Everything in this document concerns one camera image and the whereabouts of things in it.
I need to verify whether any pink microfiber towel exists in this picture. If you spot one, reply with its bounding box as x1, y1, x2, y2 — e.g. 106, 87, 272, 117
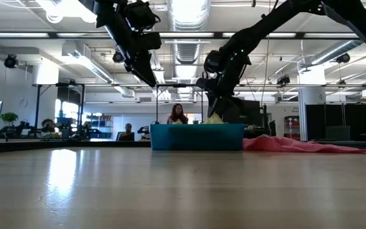
242, 135, 366, 155

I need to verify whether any black computer monitor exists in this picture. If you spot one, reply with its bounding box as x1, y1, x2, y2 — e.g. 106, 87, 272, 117
226, 99, 262, 125

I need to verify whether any black metal table frame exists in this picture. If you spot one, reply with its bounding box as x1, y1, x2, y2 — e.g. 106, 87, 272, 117
0, 139, 366, 153

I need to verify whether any blue plastic bin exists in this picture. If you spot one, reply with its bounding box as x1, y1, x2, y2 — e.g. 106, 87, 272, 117
149, 123, 245, 151

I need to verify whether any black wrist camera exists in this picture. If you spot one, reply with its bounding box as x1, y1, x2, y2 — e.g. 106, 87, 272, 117
125, 0, 161, 32
203, 50, 226, 74

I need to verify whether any green background plant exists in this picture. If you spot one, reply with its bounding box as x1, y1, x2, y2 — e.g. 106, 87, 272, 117
0, 111, 18, 127

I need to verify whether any blue storage shelf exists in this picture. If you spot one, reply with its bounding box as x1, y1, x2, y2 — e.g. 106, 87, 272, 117
87, 114, 114, 139

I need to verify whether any person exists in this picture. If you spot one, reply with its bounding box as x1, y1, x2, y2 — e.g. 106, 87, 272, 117
166, 103, 189, 125
39, 118, 60, 138
118, 123, 136, 142

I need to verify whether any black overhead frame bar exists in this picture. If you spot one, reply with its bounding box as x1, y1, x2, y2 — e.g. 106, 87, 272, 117
0, 31, 366, 40

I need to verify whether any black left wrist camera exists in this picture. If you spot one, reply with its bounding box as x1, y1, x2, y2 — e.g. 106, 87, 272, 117
125, 0, 161, 32

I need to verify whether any black partition wall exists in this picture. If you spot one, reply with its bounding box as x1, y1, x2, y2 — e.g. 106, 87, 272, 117
306, 103, 366, 140

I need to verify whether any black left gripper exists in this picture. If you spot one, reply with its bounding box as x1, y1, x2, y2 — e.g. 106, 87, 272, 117
105, 12, 162, 87

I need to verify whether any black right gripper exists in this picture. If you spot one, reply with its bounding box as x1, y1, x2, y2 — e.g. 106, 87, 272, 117
195, 47, 252, 118

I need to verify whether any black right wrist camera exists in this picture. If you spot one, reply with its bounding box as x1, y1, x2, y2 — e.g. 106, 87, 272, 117
203, 50, 226, 74

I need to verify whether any red storage rack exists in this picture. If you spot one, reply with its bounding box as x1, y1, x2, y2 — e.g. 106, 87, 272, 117
284, 116, 300, 141

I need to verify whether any yellow microfiber towel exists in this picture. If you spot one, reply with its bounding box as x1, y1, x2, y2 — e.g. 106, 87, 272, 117
203, 113, 225, 125

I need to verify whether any silver ventilation duct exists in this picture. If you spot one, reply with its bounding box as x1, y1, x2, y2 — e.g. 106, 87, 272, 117
166, 0, 212, 64

